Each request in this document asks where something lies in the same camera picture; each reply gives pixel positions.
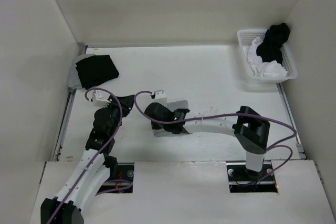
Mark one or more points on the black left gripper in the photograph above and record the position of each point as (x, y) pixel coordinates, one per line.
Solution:
(126, 104)

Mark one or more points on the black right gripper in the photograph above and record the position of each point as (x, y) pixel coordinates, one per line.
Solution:
(157, 126)

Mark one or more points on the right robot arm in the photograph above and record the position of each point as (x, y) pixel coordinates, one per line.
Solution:
(251, 132)

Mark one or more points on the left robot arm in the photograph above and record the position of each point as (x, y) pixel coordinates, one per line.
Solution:
(95, 166)

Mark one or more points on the grey folded tank top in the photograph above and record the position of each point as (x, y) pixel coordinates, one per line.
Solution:
(73, 81)

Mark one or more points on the black folded tank top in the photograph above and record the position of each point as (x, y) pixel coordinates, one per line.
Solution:
(96, 70)

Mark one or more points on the white crumpled garment in basket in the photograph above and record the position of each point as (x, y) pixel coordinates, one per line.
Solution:
(260, 68)

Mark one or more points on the white plastic laundry basket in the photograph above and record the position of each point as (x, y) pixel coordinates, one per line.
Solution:
(245, 38)

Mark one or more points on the black crumpled garment in basket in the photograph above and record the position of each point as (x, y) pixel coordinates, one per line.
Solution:
(274, 39)

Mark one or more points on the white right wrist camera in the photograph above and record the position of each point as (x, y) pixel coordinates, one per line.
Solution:
(160, 97)

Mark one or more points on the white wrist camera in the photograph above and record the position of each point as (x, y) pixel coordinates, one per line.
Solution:
(160, 97)
(98, 99)

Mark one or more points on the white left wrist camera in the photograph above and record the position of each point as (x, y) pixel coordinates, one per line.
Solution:
(98, 99)

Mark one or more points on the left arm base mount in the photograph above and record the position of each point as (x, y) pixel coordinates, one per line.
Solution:
(120, 179)

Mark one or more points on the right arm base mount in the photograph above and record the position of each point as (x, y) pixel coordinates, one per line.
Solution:
(242, 180)

